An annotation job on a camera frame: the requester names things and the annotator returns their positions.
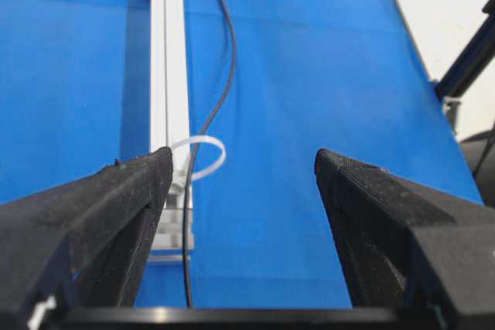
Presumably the black stand frame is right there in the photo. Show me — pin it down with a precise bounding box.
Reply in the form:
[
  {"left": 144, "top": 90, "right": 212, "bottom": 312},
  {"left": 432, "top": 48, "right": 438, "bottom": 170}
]
[{"left": 435, "top": 0, "right": 494, "bottom": 100}]

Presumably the aluminium extrusion frame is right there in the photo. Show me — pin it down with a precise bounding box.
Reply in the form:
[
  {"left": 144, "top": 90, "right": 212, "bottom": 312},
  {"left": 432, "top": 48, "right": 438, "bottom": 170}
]
[{"left": 148, "top": 0, "right": 190, "bottom": 266}]

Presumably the white zip tie loop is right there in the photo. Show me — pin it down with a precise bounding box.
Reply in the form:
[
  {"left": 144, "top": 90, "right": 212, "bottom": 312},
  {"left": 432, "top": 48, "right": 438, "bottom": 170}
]
[{"left": 171, "top": 135, "right": 227, "bottom": 185}]

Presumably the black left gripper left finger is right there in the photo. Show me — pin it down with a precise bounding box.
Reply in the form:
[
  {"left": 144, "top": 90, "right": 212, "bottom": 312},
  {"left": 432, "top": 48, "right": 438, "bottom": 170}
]
[{"left": 1, "top": 147, "right": 172, "bottom": 329}]

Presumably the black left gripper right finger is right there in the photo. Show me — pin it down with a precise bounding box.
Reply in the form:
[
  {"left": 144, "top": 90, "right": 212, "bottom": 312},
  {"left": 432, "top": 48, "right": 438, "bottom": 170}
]
[{"left": 314, "top": 148, "right": 494, "bottom": 329}]

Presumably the black usb cable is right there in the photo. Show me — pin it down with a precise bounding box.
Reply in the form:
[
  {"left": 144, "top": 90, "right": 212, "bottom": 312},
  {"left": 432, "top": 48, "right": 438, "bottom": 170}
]
[{"left": 183, "top": 0, "right": 237, "bottom": 310}]

